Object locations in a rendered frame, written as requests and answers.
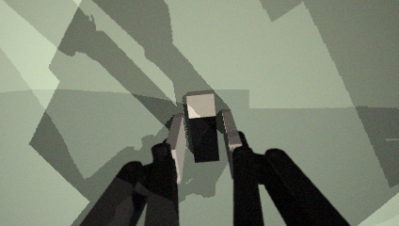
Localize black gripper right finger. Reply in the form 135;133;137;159
221;109;351;226

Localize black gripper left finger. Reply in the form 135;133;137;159
79;113;186;226

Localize black and white eraser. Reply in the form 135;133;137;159
186;89;219;163

